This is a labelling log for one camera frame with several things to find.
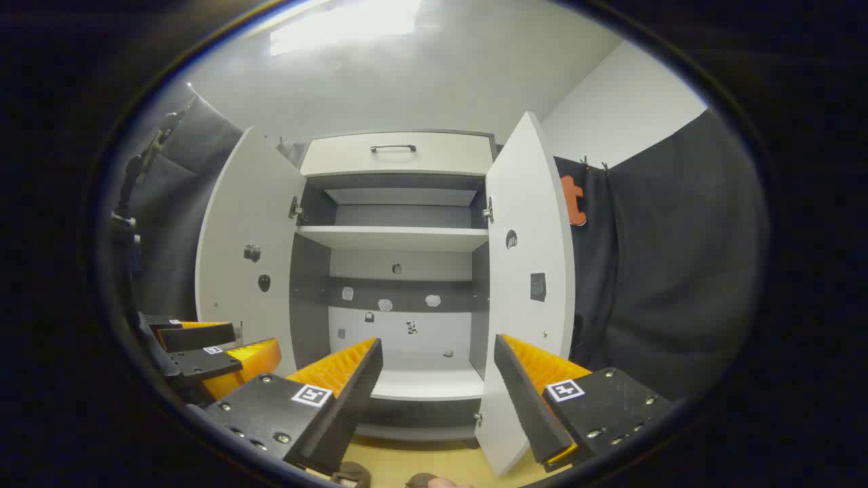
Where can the brown fuzzy shoe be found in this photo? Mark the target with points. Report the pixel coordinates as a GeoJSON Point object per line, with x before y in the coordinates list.
{"type": "Point", "coordinates": [420, 481]}
{"type": "Point", "coordinates": [351, 474]}

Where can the black backdrop cloth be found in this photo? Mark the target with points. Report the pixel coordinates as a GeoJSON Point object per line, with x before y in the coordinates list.
{"type": "Point", "coordinates": [678, 237]}

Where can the white cabinet drawer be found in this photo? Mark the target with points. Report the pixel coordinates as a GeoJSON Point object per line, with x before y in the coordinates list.
{"type": "Point", "coordinates": [339, 159]}

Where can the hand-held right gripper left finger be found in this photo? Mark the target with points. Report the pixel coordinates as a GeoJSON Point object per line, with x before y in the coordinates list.
{"type": "Point", "coordinates": [352, 400]}

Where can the white cabinet door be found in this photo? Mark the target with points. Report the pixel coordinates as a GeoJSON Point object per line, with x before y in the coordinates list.
{"type": "Point", "coordinates": [244, 203]}
{"type": "Point", "coordinates": [529, 203]}

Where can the white cabinet shelf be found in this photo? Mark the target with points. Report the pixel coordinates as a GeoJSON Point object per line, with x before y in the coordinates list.
{"type": "Point", "coordinates": [427, 386]}
{"type": "Point", "coordinates": [393, 238]}

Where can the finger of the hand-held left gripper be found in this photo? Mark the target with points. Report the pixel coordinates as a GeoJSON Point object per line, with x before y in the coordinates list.
{"type": "Point", "coordinates": [203, 364]}
{"type": "Point", "coordinates": [196, 337]}

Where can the white shoe cabinet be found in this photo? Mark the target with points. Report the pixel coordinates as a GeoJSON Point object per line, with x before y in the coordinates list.
{"type": "Point", "coordinates": [312, 285]}

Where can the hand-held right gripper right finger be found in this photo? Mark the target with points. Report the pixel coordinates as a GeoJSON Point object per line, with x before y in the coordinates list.
{"type": "Point", "coordinates": [522, 400]}

